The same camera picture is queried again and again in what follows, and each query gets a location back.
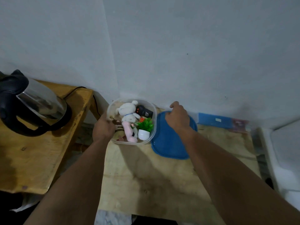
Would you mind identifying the person's left hand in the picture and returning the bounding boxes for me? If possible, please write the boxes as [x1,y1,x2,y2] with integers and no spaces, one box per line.
[92,113,116,143]

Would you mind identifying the flat blue package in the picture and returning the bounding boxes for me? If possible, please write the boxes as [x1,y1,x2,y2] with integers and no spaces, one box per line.
[198,112,249,133]

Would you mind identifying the black kettle base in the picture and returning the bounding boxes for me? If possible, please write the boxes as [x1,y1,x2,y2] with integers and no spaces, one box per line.
[46,101,73,132]

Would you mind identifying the small black gadget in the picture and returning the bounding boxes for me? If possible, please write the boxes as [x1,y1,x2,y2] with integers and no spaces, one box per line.
[136,105,154,119]

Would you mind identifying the wooden side table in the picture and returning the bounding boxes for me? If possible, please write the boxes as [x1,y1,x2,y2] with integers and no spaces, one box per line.
[0,80,100,195]

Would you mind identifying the person's right hand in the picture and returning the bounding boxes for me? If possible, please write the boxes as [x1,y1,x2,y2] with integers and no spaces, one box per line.
[165,101,191,134]

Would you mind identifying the steel electric kettle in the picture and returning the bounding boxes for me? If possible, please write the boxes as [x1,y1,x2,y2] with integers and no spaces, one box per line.
[0,70,68,137]

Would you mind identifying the green plant in white pot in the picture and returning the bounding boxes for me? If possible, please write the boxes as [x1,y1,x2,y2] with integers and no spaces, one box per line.
[137,118,154,141]

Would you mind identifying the white plush bunny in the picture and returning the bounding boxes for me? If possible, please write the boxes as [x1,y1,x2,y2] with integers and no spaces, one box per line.
[116,100,141,143]

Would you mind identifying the white paper scrap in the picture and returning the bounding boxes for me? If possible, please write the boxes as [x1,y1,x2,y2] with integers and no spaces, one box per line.
[10,200,40,213]

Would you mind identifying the blue plastic lid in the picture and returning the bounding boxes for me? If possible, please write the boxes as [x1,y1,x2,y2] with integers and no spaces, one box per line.
[151,111,198,160]

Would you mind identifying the white appliance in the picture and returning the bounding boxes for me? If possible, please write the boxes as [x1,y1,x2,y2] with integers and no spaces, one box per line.
[258,119,300,211]

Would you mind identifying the clear plastic container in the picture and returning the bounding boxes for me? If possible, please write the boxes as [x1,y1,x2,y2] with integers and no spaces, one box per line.
[107,98,157,145]

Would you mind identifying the person's left forearm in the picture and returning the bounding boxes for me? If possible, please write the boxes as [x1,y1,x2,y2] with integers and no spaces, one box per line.
[23,136,112,225]

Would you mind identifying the person's right forearm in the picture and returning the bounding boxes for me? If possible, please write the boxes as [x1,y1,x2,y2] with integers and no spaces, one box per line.
[179,127,300,225]

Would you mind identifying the black power cable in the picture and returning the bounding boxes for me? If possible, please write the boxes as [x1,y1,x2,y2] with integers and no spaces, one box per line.
[63,86,101,118]

